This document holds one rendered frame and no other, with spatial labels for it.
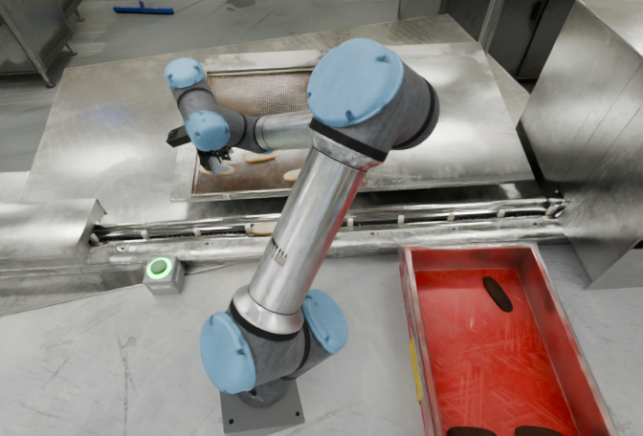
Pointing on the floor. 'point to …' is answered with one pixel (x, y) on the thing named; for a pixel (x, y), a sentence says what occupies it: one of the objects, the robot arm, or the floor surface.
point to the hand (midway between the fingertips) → (215, 165)
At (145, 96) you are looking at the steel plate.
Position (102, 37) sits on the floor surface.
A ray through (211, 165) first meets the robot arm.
